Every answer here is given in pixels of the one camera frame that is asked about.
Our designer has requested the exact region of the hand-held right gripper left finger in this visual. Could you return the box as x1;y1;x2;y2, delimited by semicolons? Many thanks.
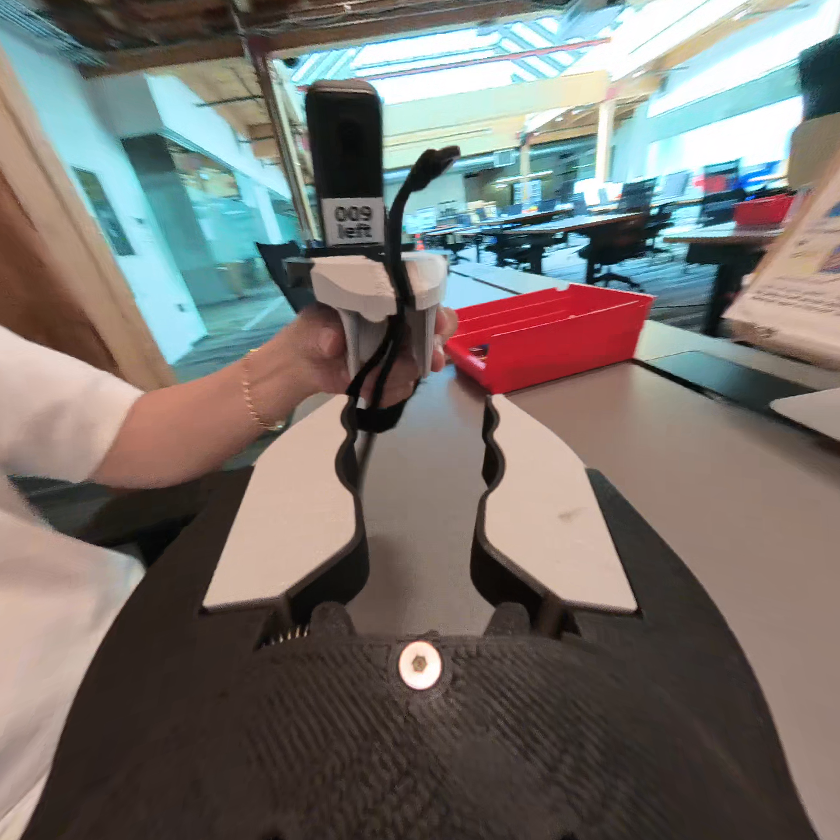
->
204;398;371;615

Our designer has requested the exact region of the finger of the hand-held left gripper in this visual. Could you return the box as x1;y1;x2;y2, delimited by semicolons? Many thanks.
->
402;250;450;313
309;256;403;325

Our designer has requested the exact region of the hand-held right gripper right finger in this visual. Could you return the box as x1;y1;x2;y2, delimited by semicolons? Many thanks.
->
470;394;640;628

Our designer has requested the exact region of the black strap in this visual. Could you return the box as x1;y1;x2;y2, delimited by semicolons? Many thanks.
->
339;145;463;437

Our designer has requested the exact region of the red plastic bin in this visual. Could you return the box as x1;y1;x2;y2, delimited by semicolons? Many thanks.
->
444;283;655;395
731;193;798;228

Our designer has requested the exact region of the person's left forearm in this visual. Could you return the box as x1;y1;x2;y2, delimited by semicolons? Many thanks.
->
90;344;296;489

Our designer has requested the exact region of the person's left hand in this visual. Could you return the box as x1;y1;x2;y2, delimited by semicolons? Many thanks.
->
273;302;460;408

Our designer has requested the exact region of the black chair armrest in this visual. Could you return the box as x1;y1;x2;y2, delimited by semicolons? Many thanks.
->
20;466;250;550

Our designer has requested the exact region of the white stand base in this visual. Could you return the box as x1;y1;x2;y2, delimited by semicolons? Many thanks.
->
768;388;840;443

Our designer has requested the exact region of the wooden pillar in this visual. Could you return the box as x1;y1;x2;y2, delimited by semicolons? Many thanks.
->
0;53;174;391

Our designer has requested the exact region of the instruction sheet board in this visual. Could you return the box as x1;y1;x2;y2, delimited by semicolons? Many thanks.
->
722;151;840;371

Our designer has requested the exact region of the gold chain bracelet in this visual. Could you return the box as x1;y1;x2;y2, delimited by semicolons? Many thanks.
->
241;348;287;434

